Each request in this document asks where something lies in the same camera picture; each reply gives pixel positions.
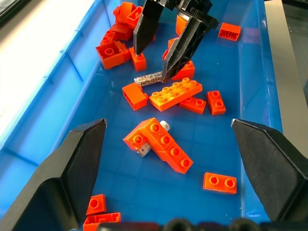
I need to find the white printed AA battery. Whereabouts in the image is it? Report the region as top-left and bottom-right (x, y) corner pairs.
(133, 71), (167, 87)

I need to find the blue plastic bin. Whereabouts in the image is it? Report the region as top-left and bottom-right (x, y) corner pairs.
(0, 0), (289, 231)

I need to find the orange two-stud building brick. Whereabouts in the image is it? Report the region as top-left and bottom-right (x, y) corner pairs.
(100, 30), (118, 46)
(179, 96), (207, 115)
(203, 172), (238, 195)
(206, 90), (227, 116)

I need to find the small orange building brick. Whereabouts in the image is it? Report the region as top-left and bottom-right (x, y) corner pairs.
(86, 193), (107, 216)
(122, 131), (148, 151)
(129, 47), (147, 73)

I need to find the long orange four-stud brick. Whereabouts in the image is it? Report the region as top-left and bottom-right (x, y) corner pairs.
(138, 117), (194, 174)

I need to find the large square orange brick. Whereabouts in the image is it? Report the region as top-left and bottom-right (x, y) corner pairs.
(95, 40), (130, 70)

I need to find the hollow orange building brick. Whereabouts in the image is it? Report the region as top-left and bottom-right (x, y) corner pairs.
(218, 22), (242, 42)
(122, 82), (149, 111)
(83, 212), (122, 231)
(126, 6), (144, 28)

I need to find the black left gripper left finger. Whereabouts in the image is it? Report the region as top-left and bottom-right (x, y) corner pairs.
(0, 118), (108, 231)

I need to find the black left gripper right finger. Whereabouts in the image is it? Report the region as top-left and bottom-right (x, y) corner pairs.
(231, 118), (308, 222)

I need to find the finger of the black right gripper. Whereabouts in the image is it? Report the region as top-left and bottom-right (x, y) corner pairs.
(161, 9), (218, 84)
(133, 0), (167, 55)

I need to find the orange eight-stud building brick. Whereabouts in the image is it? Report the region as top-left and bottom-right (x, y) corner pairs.
(148, 77), (203, 112)

